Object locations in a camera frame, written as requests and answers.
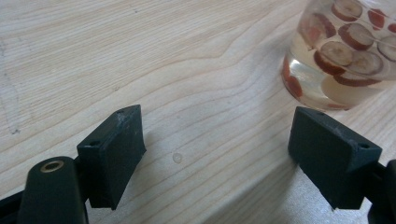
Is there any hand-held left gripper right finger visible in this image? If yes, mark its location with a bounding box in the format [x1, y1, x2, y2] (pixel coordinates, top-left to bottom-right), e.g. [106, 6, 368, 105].
[287, 105, 383, 211]

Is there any glass jar of sliced dates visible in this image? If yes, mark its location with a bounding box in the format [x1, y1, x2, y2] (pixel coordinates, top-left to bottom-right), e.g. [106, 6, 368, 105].
[280, 0, 396, 112]

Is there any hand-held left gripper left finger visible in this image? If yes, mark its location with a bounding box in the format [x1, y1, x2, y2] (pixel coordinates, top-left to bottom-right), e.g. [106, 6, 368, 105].
[76, 104, 148, 211]

